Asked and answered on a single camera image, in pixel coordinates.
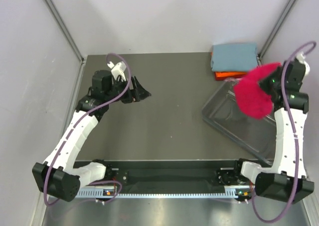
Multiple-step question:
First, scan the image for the folded blue t shirt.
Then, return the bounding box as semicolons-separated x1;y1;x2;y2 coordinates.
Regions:
210;42;258;72

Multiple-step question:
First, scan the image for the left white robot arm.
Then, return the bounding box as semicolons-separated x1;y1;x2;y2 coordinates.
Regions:
32;70;151;202

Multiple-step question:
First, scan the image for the clear plastic bin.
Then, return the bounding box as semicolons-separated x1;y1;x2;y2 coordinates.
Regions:
201;81;276;165

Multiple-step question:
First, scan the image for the left aluminium frame post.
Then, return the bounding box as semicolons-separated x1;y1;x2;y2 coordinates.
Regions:
43;0;84;63

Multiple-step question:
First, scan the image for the folded orange t shirt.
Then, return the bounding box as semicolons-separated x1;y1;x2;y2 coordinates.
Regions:
214;72;247;78

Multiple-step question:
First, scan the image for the right aluminium frame post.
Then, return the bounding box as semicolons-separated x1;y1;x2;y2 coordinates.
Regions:
258;0;298;62

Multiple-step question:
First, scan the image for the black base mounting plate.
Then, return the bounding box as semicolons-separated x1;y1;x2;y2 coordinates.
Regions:
74;158;271;187

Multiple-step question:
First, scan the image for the folded dark red t shirt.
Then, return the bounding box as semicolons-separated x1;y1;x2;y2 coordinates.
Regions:
215;77;240;81

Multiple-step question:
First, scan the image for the aluminium frame post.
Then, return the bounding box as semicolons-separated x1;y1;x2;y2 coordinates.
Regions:
43;0;84;63
258;0;298;62

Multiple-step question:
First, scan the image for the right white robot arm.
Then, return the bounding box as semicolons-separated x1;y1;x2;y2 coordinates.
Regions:
232;59;315;204

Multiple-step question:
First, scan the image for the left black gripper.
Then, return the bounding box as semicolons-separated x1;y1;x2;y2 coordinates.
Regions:
105;75;151;104

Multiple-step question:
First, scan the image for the slotted grey cable duct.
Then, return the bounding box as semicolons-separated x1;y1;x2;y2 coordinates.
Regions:
75;186;251;199

